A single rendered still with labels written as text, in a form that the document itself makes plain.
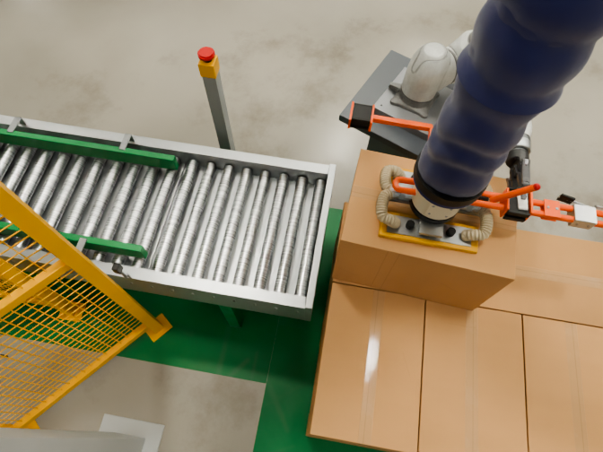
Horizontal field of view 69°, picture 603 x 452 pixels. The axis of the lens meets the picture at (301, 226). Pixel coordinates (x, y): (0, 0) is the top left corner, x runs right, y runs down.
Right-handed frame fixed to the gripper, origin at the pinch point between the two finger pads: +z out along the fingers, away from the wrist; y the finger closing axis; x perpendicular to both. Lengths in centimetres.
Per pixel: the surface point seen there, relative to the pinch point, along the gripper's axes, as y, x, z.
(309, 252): 52, 67, 8
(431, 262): 14.0, 24.2, 19.7
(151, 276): 48, 130, 32
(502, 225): 12.8, 0.0, 1.6
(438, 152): -28.9, 34.9, 6.2
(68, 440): 27, 130, 94
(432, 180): -17.4, 33.0, 7.9
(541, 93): -58, 22, 11
